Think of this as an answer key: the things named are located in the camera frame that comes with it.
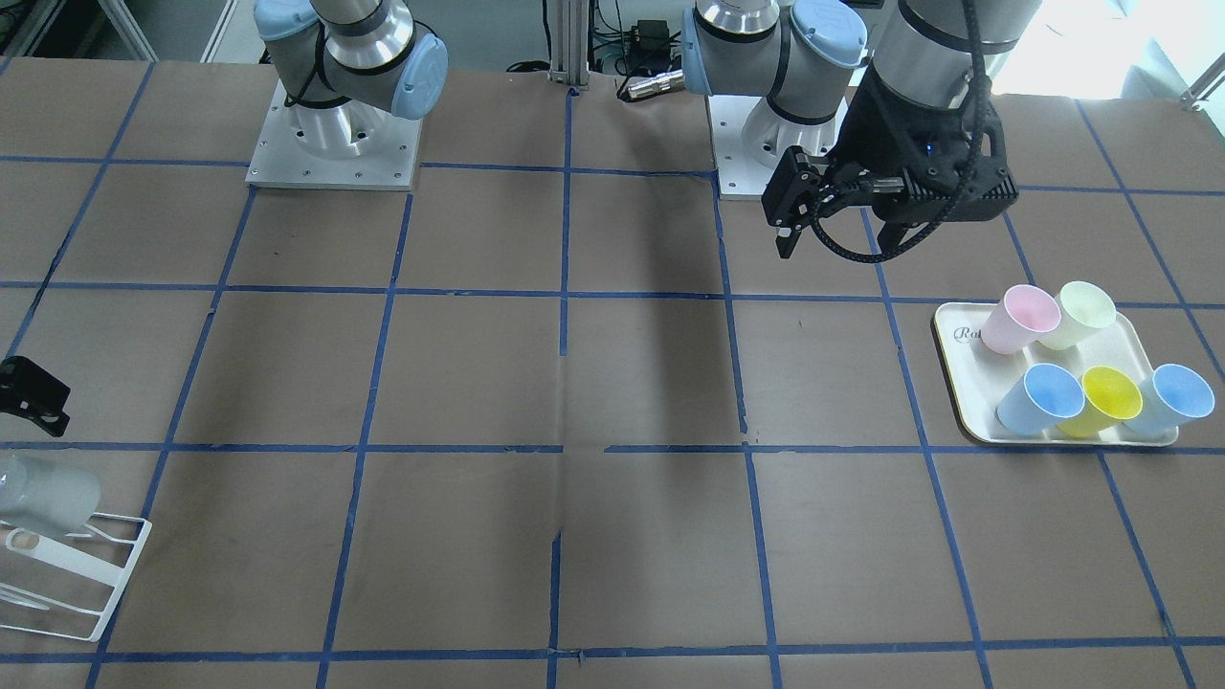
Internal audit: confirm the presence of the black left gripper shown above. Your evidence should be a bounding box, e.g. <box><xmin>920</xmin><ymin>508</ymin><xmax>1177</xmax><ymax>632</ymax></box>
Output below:
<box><xmin>761</xmin><ymin>67</ymin><xmax>996</xmax><ymax>260</ymax></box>

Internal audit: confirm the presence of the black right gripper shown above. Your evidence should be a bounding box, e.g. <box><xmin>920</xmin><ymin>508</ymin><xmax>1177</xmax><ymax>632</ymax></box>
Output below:
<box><xmin>1</xmin><ymin>357</ymin><xmax>71</xmax><ymax>436</ymax></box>

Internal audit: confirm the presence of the aluminium frame post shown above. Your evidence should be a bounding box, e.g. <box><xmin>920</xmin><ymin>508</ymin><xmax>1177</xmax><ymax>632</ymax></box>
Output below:
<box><xmin>544</xmin><ymin>0</ymin><xmax>593</xmax><ymax>91</ymax></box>

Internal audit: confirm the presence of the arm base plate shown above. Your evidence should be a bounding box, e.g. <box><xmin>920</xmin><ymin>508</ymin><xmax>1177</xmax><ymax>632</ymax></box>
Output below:
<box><xmin>707</xmin><ymin>94</ymin><xmax>848</xmax><ymax>201</ymax></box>
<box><xmin>245</xmin><ymin>82</ymin><xmax>423</xmax><ymax>191</ymax></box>

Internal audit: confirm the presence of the white ribbed plastic cup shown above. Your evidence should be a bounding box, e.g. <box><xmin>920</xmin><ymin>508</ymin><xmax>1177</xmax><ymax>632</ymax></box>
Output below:
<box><xmin>1</xmin><ymin>455</ymin><xmax>100</xmax><ymax>537</ymax></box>

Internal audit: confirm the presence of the white wire cup rack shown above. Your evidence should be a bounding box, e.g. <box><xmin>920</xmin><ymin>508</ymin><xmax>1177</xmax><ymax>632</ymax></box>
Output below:
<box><xmin>1</xmin><ymin>512</ymin><xmax>153</xmax><ymax>642</ymax></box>

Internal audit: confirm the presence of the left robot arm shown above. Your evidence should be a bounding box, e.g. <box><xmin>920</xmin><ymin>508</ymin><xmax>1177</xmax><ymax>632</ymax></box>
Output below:
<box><xmin>679</xmin><ymin>1</ymin><xmax>1038</xmax><ymax>264</ymax></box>

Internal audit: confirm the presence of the pink plastic cup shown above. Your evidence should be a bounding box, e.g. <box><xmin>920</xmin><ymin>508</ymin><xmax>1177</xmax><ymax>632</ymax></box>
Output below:
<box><xmin>980</xmin><ymin>284</ymin><xmax>1062</xmax><ymax>356</ymax></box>

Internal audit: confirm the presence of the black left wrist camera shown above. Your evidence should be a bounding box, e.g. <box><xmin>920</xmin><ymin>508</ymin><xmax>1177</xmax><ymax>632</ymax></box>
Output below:
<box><xmin>888</xmin><ymin>123</ymin><xmax>1020</xmax><ymax>224</ymax></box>

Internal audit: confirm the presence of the light blue plastic cup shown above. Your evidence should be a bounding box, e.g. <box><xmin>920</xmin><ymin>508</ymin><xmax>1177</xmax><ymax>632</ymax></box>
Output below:
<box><xmin>1122</xmin><ymin>363</ymin><xmax>1216</xmax><ymax>436</ymax></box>

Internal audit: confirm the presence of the yellow plastic cup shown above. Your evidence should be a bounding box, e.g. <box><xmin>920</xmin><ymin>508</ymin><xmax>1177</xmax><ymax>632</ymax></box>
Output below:
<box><xmin>1056</xmin><ymin>367</ymin><xmax>1145</xmax><ymax>436</ymax></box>

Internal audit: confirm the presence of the black braided camera cable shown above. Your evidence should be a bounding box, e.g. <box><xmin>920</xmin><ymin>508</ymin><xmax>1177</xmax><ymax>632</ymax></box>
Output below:
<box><xmin>810</xmin><ymin>0</ymin><xmax>991</xmax><ymax>264</ymax></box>

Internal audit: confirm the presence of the pale green plastic cup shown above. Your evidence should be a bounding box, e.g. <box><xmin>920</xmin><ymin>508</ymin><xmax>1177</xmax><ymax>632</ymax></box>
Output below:
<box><xmin>1038</xmin><ymin>280</ymin><xmax>1117</xmax><ymax>349</ymax></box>

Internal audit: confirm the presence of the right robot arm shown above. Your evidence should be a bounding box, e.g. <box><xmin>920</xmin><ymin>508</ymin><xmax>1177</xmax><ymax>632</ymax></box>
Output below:
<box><xmin>247</xmin><ymin>1</ymin><xmax>448</xmax><ymax>190</ymax></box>

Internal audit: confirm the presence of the cream plastic tray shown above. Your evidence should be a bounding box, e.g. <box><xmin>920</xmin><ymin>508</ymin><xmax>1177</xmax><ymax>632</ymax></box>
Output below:
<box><xmin>933</xmin><ymin>302</ymin><xmax>1180</xmax><ymax>447</ymax></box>

